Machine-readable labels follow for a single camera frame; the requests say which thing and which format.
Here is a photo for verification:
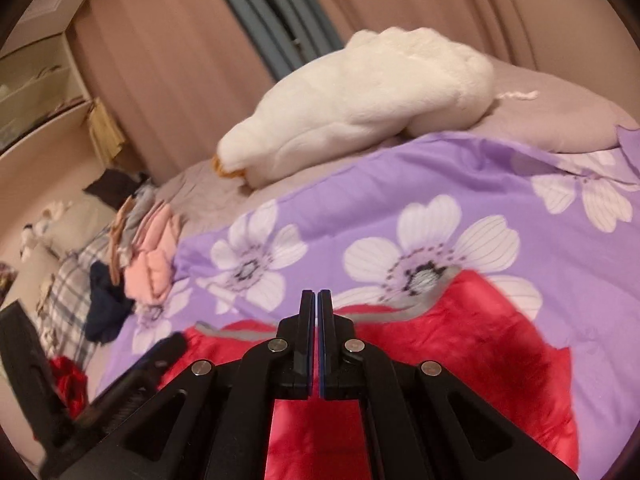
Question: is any pink clothes pile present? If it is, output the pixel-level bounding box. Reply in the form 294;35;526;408
122;200;183;311

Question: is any navy blue garment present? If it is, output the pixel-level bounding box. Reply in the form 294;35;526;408
85;261;136;345

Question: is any white goose plush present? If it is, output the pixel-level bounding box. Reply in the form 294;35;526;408
212;27;540;183

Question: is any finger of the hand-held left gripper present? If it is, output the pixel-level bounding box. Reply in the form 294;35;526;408
72;332;187;431

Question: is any blue grey curtain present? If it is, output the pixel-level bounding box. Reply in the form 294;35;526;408
200;0;346;81

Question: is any tan garment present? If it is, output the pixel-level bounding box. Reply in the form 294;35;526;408
110;195;138;281

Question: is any red hooded puffer jacket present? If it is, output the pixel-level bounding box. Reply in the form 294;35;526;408
150;269;581;480

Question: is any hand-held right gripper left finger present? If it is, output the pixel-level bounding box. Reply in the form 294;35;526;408
55;290;317;480

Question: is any black garment by headboard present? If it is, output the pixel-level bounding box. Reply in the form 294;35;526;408
82;169;151;208

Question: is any plaid pillow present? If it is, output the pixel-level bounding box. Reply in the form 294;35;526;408
35;230;118;361

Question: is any pile of patterned clothes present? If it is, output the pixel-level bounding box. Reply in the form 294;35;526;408
0;260;18;306

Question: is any purple floral blanket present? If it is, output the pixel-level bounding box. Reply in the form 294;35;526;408
95;125;640;480

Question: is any yellow pleated cloth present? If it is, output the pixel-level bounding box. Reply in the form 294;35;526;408
89;99;128;166

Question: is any large beige headboard cushion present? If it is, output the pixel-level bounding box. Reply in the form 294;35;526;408
30;192;121;261

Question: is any black and white plush dog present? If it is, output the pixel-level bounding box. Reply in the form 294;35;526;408
20;222;42;261

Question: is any cream plush toy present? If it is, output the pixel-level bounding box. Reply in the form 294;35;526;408
42;200;73;233

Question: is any grey garment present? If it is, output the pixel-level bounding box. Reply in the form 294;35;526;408
127;185;161;251

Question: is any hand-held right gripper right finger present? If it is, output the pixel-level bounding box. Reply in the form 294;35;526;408
318;290;581;480

